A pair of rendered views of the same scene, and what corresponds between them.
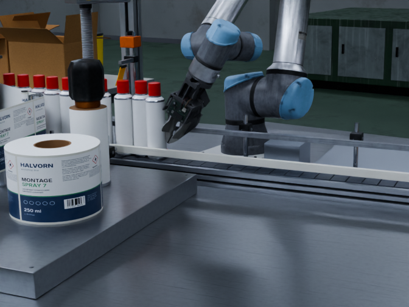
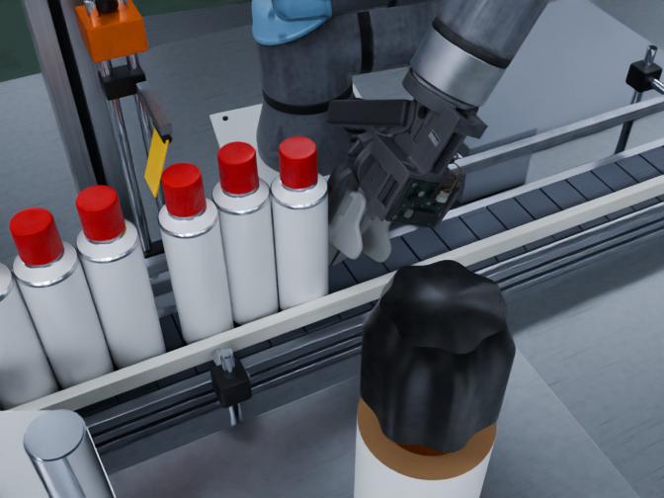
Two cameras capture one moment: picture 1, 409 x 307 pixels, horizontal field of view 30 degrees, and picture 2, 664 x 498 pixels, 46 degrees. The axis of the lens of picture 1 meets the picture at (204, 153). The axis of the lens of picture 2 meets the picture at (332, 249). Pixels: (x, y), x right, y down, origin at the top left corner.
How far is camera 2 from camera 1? 1.72 m
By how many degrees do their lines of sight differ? 52
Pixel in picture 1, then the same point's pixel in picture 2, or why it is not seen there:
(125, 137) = (223, 310)
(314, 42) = not seen: outside the picture
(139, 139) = (262, 293)
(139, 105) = (258, 220)
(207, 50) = (515, 22)
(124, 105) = (214, 240)
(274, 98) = not seen: hidden behind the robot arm
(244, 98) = (346, 51)
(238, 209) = (649, 361)
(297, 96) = not seen: hidden behind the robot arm
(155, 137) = (321, 276)
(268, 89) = (408, 15)
